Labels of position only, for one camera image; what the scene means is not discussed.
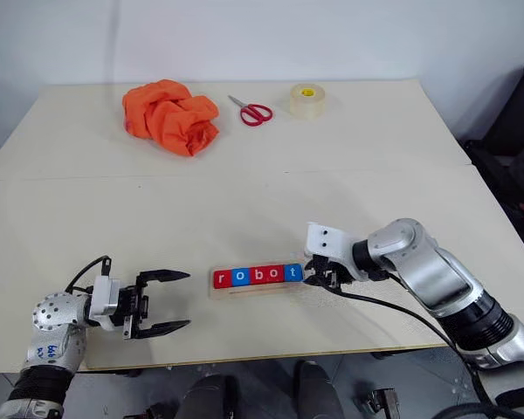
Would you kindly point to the black metal caster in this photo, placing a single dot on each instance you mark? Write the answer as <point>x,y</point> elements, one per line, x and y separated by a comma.
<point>377,400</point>

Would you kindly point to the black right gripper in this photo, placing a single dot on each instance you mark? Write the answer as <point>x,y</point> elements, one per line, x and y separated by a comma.
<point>334,272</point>

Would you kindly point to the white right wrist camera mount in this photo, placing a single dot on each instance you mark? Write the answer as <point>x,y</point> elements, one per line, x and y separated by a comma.
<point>327,240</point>

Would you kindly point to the person in dark clothing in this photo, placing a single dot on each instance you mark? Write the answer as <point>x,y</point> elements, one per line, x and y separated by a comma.
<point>515,174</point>

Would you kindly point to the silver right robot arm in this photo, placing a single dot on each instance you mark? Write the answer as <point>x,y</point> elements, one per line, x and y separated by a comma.
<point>428,266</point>

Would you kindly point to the red letter o block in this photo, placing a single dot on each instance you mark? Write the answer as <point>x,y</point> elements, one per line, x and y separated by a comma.
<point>274,275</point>

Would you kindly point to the dark rounded shape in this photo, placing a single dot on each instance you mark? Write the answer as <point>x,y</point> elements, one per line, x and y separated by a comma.
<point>316,388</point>

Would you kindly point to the blue letter o block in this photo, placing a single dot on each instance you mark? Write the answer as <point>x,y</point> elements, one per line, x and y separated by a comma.
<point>241,277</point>

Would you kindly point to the blue letter t block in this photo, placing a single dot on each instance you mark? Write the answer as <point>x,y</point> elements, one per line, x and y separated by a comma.
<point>293,273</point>

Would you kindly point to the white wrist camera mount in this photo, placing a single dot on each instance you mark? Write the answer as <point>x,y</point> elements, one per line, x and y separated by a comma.
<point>327,240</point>
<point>105,297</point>

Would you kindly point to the black chair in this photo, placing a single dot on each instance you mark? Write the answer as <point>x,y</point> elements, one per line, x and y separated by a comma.
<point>517,107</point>

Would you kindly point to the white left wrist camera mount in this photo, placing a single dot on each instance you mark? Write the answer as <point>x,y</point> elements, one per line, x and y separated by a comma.
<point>105,297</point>

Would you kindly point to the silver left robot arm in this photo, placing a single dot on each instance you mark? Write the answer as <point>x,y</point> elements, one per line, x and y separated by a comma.
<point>52,314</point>

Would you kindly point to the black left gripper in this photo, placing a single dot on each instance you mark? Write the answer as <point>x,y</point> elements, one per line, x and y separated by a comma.
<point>133,305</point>

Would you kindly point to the red letter r block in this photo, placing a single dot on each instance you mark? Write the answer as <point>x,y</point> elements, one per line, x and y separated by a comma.
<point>222,278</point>

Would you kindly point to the wooden letter tray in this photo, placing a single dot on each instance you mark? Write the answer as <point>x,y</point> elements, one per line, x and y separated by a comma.
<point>244,293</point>

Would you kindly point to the clear tape roll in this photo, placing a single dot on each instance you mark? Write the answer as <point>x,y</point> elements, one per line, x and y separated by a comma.
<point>308,107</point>

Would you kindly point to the crumpled orange cloth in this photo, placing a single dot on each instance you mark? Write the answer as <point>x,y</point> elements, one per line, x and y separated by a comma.
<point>170,118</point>

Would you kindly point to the red letter b block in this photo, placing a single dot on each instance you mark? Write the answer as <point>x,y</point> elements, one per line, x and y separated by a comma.
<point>258,276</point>

